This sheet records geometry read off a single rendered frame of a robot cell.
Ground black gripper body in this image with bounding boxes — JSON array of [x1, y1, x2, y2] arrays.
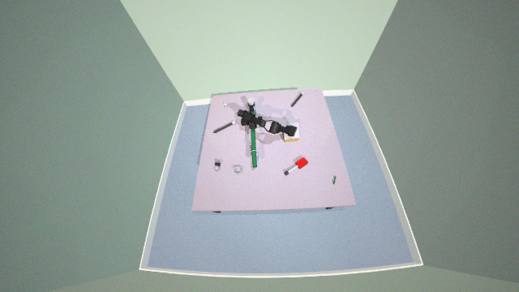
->
[[241, 116, 262, 126]]

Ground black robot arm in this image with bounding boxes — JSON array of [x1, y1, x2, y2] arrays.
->
[[237, 109, 298, 137]]

